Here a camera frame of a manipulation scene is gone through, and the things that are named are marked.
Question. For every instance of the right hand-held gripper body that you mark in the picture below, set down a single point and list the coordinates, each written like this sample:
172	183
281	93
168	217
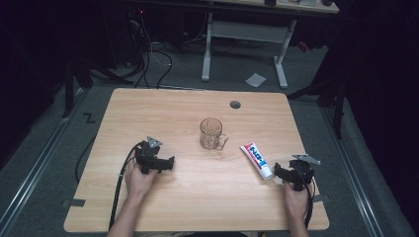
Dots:
301	173

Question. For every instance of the grey tape strip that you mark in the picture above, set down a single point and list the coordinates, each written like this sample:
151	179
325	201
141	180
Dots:
75	202
321	198

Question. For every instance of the clear glass mug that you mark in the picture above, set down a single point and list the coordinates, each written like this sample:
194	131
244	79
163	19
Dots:
210	135

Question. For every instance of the metal floor rail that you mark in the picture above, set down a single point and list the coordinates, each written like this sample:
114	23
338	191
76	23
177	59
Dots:
354	177
36	164

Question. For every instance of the white-framed desk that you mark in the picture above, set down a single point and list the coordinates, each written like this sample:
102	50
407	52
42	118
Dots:
250	31

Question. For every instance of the person's left hand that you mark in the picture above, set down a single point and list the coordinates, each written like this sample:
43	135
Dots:
136	182

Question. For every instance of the white toothpaste tube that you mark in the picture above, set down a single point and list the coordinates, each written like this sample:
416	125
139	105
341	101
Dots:
258	160

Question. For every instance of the black metal stand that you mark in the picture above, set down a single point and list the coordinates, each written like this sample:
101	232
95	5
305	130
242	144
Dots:
338	108
69	89

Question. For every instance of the person's right hand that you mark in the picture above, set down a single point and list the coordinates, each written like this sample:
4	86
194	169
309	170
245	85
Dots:
296	202

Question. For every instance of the grey round table grommet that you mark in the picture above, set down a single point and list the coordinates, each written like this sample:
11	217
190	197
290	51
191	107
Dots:
235	105

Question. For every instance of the white paper sheet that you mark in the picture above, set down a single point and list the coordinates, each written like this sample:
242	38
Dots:
255	80

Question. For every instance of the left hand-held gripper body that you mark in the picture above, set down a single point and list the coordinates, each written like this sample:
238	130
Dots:
148	157

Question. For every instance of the small red object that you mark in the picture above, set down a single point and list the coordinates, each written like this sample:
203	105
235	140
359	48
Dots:
303	46

